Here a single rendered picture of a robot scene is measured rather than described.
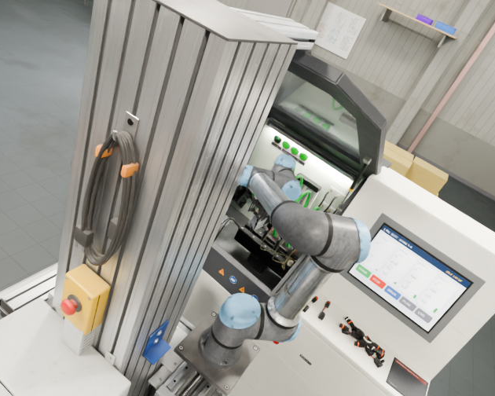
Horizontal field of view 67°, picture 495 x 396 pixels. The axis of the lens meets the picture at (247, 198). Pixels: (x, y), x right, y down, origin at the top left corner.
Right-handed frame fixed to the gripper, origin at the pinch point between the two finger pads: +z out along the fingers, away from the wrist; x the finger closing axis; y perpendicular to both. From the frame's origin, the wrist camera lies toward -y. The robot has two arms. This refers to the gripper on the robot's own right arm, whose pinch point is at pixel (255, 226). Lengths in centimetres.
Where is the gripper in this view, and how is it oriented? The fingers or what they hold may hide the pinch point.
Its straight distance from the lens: 158.5
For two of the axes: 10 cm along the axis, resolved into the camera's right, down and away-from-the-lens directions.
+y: -5.6, 2.7, -7.8
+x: 7.5, 5.7, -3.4
